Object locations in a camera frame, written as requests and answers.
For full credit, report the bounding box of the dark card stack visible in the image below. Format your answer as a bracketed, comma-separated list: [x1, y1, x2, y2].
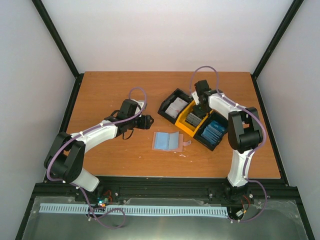
[185, 112, 204, 127]

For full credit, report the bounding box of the pink card holder wallet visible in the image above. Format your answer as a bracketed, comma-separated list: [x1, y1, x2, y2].
[152, 131, 192, 153]

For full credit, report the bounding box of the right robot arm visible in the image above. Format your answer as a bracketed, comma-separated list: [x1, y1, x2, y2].
[192, 80, 267, 189]

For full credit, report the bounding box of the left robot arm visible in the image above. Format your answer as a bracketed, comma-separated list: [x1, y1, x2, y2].
[44, 99, 154, 202]

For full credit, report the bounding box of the blue card stack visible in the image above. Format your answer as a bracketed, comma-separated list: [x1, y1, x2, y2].
[201, 120, 226, 145]

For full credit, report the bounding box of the white card stack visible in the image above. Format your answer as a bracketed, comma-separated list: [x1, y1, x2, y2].
[165, 97, 188, 119]

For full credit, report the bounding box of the black bin right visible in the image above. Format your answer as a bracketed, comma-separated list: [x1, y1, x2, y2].
[193, 111, 228, 151]

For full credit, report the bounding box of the black bin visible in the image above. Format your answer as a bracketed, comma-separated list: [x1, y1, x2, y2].
[193, 111, 228, 151]
[157, 88, 192, 124]

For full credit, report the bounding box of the yellow bin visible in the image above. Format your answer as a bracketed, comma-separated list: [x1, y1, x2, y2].
[174, 100, 213, 138]

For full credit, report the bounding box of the black bin left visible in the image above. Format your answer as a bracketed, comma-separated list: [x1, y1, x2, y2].
[157, 88, 192, 124]

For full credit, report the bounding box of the small electronics board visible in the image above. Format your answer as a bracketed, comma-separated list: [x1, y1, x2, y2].
[97, 195, 113, 208]

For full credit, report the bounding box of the grey connector plug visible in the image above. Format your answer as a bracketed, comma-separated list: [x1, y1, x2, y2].
[235, 209, 247, 219]

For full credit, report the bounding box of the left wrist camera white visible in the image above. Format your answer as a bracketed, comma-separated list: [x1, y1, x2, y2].
[136, 100, 146, 111]

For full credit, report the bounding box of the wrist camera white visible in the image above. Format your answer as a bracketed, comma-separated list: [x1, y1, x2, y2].
[136, 100, 146, 111]
[191, 91, 200, 106]

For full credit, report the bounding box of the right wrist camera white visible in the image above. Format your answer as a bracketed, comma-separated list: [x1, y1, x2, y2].
[191, 91, 200, 106]

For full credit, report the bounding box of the black aluminium rail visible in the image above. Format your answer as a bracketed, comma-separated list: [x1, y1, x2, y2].
[33, 176, 300, 206]

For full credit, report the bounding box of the left black frame post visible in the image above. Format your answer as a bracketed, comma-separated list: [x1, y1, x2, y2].
[31, 0, 85, 81]

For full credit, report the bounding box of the black frame post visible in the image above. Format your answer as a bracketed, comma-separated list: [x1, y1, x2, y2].
[251, 0, 304, 81]
[31, 0, 85, 81]

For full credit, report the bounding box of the light blue cable duct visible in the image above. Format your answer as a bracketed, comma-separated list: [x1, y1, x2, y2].
[38, 203, 228, 218]

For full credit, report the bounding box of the right black frame post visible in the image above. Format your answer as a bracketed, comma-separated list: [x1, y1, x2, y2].
[251, 0, 304, 81]

